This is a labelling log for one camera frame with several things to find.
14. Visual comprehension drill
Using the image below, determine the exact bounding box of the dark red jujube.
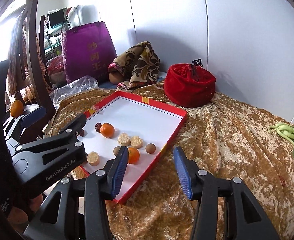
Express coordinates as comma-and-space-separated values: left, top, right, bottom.
95, 122, 101, 133

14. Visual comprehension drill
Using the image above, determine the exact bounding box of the brown longan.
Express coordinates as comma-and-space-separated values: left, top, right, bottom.
113, 146, 121, 156
145, 143, 156, 154

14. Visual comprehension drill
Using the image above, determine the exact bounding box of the person's left hand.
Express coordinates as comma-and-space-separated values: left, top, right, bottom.
7, 194, 43, 226

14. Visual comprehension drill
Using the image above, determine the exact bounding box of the large orange on chair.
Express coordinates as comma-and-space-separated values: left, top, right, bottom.
10, 100, 24, 118

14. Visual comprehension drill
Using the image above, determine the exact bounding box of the clear plastic bag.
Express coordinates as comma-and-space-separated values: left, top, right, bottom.
50, 75, 99, 110

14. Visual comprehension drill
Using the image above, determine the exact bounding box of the dark wooden chair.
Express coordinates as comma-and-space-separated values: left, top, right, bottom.
5, 0, 57, 140

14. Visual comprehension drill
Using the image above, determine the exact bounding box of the small orange tangerine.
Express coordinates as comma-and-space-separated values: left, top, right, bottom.
100, 123, 114, 138

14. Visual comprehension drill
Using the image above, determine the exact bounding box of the beige round pastry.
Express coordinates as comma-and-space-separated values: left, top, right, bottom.
118, 133, 131, 146

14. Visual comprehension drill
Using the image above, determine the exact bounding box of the red plastic bag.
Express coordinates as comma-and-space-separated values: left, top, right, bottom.
47, 55, 64, 75

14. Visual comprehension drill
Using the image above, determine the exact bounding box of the brown round pear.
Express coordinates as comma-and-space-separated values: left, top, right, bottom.
109, 72, 124, 85

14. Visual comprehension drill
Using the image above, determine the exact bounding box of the golden velvet table cloth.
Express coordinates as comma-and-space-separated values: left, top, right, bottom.
43, 81, 294, 240

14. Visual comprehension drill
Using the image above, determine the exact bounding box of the red shallow box tray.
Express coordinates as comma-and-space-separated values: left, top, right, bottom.
78, 91, 187, 204

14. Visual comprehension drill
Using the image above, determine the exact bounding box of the purple shopping bag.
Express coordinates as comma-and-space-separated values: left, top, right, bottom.
62, 21, 117, 83

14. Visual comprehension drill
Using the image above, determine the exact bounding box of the brown floral patterned cloth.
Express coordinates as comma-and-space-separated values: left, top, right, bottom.
108, 41, 160, 90

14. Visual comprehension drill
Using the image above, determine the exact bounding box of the metal shelf rack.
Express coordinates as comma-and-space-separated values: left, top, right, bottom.
44, 7, 72, 58

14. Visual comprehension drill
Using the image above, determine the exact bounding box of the red velvet drawstring pouch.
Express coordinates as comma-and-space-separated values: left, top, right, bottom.
164, 59, 216, 108

